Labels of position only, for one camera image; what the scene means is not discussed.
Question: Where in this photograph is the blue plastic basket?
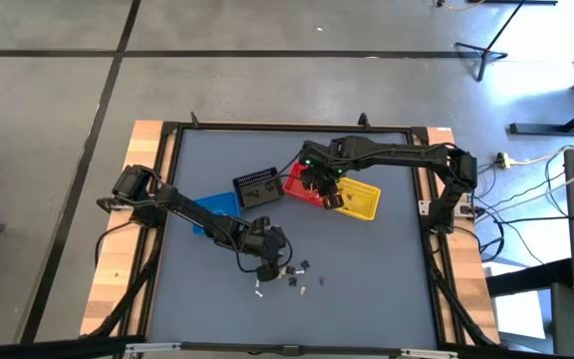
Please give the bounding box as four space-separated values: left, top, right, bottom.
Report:
190 191 242 236

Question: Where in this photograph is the black tripod stand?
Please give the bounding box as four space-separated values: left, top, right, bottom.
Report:
453 0 530 84

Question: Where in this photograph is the black table frame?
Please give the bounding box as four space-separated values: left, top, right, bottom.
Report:
159 112 435 350

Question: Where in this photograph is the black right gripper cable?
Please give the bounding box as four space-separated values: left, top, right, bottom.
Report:
277 149 304 180

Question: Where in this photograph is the red plastic basket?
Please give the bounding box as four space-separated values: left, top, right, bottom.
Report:
283 162 329 208

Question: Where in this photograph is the black floor beam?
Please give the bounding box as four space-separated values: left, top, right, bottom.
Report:
485 257 573 298

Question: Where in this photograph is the yellow plastic basket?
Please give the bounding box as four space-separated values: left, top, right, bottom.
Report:
326 175 383 222

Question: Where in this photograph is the black camera rig beam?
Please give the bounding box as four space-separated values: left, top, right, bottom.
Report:
0 336 574 359

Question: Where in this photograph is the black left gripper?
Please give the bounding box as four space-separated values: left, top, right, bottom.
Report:
244 215 291 284

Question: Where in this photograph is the black floor cable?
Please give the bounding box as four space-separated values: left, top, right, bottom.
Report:
94 220 137 273
485 213 574 225

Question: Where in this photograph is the wooden table side panel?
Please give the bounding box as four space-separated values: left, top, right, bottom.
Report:
80 119 178 336
425 127 500 345

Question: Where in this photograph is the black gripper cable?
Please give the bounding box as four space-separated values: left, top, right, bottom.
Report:
277 149 304 180
234 246 268 275

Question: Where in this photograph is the black desk leg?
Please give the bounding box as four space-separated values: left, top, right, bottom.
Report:
509 97 574 137

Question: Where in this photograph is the black plastic basket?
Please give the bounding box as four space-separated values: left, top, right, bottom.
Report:
231 167 286 210

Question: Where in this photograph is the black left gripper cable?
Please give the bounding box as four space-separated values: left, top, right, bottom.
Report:
234 246 268 275

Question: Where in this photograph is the white floor cable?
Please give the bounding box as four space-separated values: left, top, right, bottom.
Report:
509 133 574 169

